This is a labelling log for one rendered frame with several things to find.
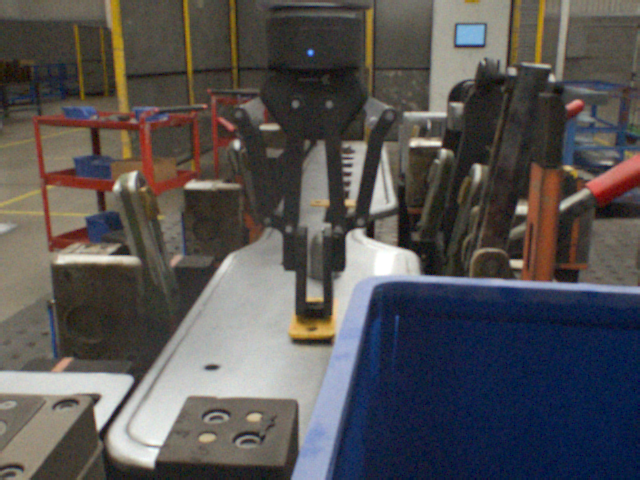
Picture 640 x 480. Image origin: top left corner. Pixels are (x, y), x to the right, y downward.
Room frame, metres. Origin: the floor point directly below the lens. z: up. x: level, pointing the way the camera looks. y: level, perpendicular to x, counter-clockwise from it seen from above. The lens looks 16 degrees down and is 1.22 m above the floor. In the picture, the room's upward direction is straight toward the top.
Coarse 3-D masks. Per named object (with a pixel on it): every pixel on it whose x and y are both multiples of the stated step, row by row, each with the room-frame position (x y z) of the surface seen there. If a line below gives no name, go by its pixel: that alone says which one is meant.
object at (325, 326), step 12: (312, 300) 0.56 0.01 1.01; (336, 300) 0.56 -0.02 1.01; (312, 312) 0.52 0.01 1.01; (336, 312) 0.53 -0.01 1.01; (300, 324) 0.50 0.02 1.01; (312, 324) 0.50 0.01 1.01; (324, 324) 0.50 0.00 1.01; (300, 336) 0.48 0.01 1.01; (312, 336) 0.48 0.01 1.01; (324, 336) 0.48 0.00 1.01
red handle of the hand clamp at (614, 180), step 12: (636, 156) 0.51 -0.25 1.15; (624, 168) 0.50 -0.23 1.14; (636, 168) 0.50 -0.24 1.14; (600, 180) 0.50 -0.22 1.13; (612, 180) 0.50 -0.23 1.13; (624, 180) 0.50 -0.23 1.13; (636, 180) 0.50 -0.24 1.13; (588, 192) 0.50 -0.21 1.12; (600, 192) 0.50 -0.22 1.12; (612, 192) 0.50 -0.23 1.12; (624, 192) 0.50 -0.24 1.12; (564, 204) 0.51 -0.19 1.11; (576, 204) 0.50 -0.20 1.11; (588, 204) 0.50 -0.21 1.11; (600, 204) 0.50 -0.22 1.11; (564, 216) 0.50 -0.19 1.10; (576, 216) 0.50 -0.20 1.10; (516, 228) 0.52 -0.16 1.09; (516, 240) 0.50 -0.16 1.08
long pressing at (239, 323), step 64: (320, 192) 1.08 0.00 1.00; (384, 192) 1.08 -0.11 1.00; (256, 256) 0.72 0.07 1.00; (384, 256) 0.72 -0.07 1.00; (192, 320) 0.54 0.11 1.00; (256, 320) 0.53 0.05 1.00; (192, 384) 0.41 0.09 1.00; (256, 384) 0.41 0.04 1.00; (320, 384) 0.41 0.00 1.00; (128, 448) 0.34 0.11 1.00
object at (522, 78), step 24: (480, 72) 0.50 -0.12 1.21; (528, 72) 0.50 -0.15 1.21; (504, 96) 0.53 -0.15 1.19; (528, 96) 0.49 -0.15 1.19; (504, 120) 0.52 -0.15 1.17; (528, 120) 0.49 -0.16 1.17; (504, 144) 0.50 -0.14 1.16; (528, 144) 0.49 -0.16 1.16; (504, 168) 0.50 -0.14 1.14; (504, 192) 0.50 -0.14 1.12; (480, 216) 0.52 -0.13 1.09; (504, 216) 0.50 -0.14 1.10; (480, 240) 0.50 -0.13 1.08; (504, 240) 0.50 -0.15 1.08
